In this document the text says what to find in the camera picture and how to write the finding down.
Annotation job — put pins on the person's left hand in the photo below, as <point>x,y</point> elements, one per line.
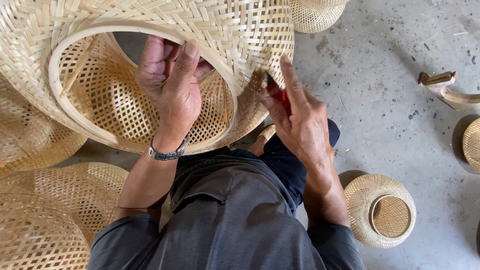
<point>170,88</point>

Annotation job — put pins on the person's right hand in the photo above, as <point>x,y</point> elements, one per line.
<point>303,123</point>

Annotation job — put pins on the large woven bamboo lampshade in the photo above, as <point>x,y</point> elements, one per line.
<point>123,75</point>

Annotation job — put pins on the woven sandal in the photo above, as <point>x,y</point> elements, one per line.
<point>268,132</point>

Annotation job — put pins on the dark blue trousers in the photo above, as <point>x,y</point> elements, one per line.
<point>296,161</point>

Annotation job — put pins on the silver metal wristwatch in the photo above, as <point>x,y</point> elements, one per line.
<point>168,152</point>

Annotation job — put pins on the small woven bamboo lampshade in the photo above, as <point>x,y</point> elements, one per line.
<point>378,210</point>

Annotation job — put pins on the dark grey shirt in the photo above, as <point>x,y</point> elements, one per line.
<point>225,232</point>

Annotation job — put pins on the wooden curved tool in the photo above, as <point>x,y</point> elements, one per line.
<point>446,90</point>

